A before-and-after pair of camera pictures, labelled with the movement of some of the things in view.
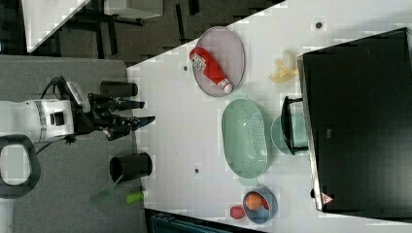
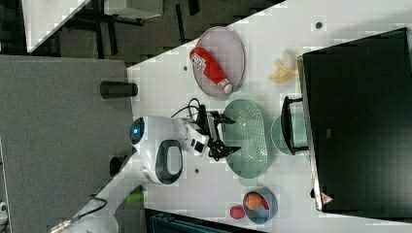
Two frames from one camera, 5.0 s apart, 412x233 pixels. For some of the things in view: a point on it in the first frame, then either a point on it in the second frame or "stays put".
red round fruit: x=237 y=212 stays put
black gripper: x=97 y=113 → x=208 y=124
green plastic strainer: x=244 y=138 stays put
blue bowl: x=262 y=215 stays put
